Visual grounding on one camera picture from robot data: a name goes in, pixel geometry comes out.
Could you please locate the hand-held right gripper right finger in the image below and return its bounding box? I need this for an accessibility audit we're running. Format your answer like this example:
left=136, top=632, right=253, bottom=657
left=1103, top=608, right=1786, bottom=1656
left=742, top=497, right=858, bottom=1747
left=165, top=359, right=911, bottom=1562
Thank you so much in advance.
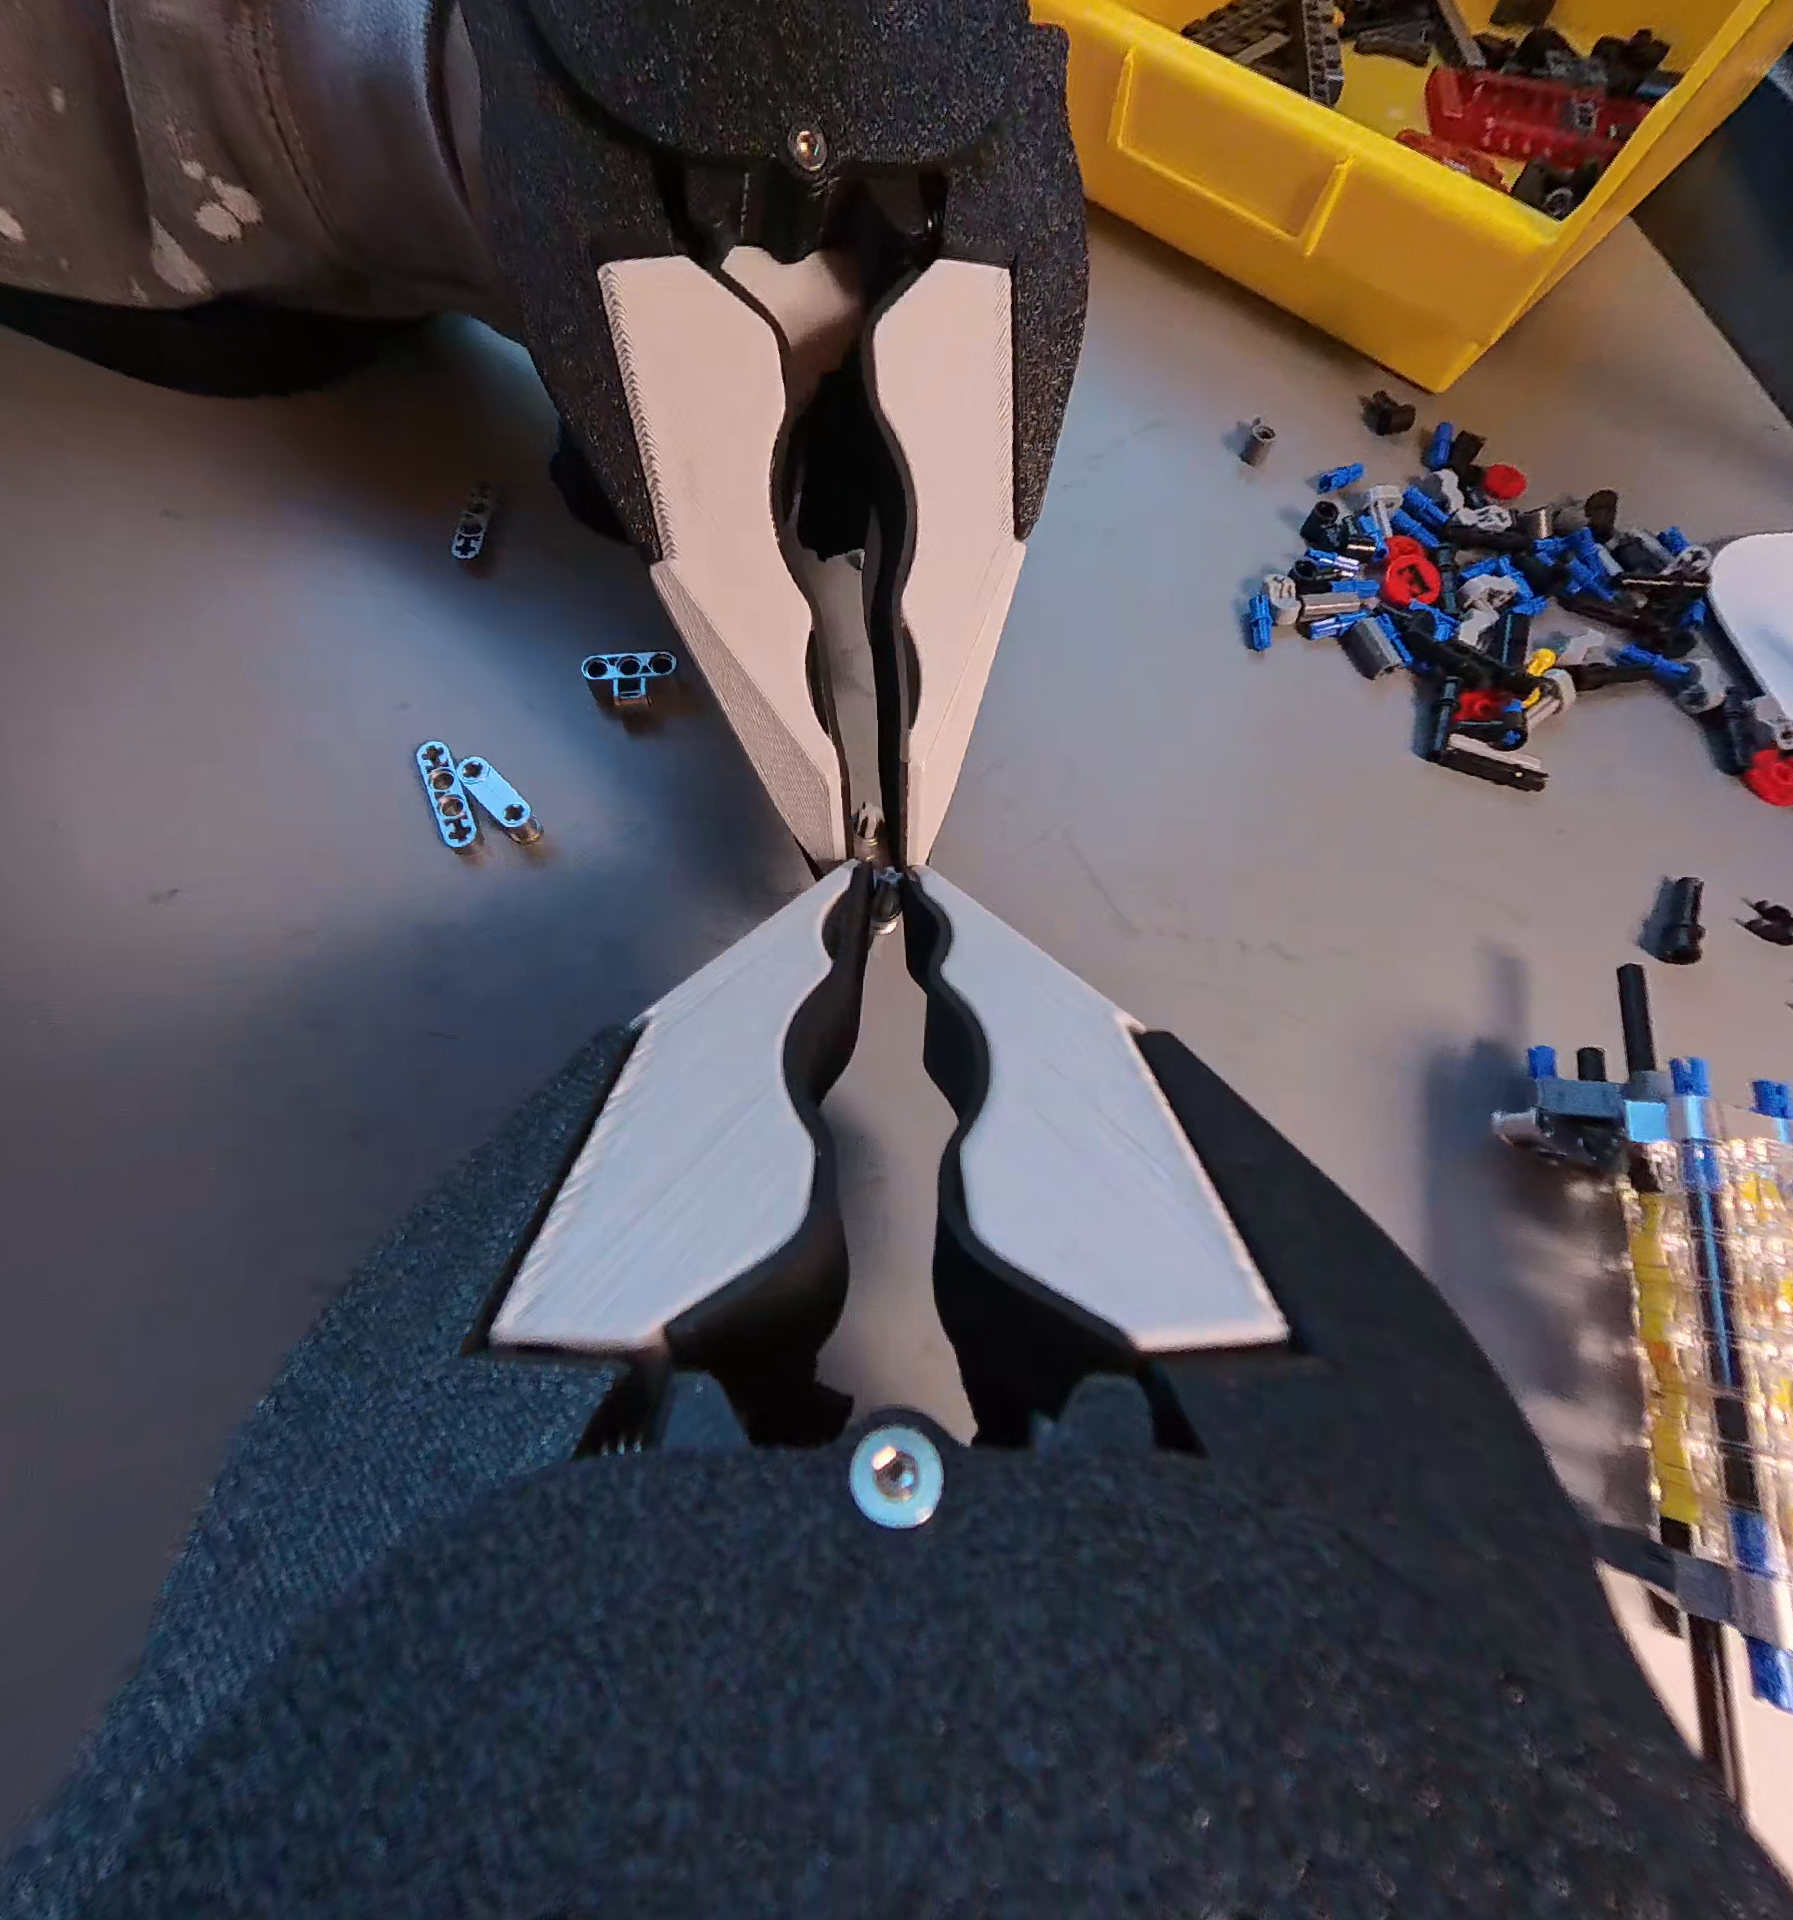
left=902, top=867, right=1293, bottom=1352

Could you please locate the person's left forearm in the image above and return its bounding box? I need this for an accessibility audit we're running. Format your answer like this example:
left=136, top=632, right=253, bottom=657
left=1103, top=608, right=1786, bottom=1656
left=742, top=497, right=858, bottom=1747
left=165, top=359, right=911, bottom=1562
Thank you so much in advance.
left=0, top=0, right=515, bottom=400

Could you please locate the clear toy engine block assembly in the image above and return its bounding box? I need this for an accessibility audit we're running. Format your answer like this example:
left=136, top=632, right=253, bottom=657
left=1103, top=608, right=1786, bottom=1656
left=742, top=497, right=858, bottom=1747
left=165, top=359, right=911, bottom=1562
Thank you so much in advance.
left=1493, top=965, right=1793, bottom=1721

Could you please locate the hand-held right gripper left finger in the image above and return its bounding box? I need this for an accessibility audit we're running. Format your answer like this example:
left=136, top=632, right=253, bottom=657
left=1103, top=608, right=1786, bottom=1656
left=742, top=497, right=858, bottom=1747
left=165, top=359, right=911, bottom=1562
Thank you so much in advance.
left=490, top=865, right=868, bottom=1352

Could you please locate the pile of black red beams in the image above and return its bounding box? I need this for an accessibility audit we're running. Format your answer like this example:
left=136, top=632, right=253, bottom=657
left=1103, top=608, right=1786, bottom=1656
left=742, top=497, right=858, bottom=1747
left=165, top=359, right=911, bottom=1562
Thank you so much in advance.
left=1179, top=0, right=1693, bottom=224

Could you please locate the pile of blue black pins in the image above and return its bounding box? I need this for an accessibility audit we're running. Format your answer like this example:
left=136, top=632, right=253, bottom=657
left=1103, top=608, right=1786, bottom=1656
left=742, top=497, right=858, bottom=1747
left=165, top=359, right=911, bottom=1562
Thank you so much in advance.
left=1244, top=425, right=1793, bottom=813

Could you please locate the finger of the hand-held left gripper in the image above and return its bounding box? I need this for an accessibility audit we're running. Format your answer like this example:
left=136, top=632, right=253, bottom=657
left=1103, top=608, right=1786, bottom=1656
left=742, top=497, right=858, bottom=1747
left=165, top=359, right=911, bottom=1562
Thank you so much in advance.
left=866, top=255, right=1032, bottom=871
left=598, top=248, right=862, bottom=877

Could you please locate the grey desk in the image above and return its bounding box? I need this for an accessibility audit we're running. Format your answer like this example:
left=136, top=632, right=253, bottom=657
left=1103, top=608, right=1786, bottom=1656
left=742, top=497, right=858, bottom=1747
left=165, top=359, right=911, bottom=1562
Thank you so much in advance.
left=0, top=210, right=1793, bottom=1878

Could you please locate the yellow plastic bin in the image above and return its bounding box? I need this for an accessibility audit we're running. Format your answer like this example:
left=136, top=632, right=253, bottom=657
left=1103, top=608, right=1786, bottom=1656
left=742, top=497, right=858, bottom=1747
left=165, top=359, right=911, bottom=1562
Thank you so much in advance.
left=1032, top=0, right=1793, bottom=393

